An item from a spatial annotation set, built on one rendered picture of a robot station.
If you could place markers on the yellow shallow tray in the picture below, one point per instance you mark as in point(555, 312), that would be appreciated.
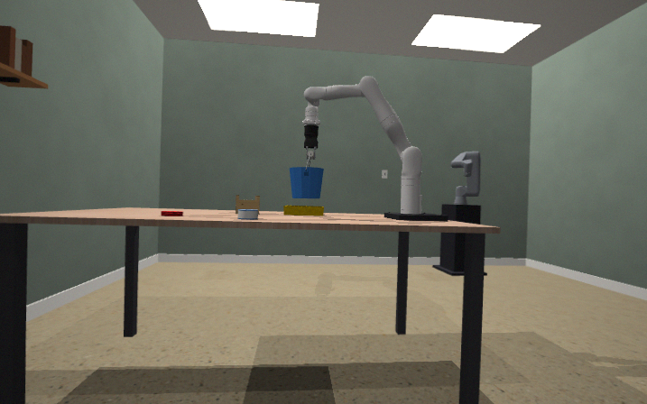
point(303, 210)

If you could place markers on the small brown wooden crate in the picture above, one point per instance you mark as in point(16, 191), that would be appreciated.
point(247, 204)

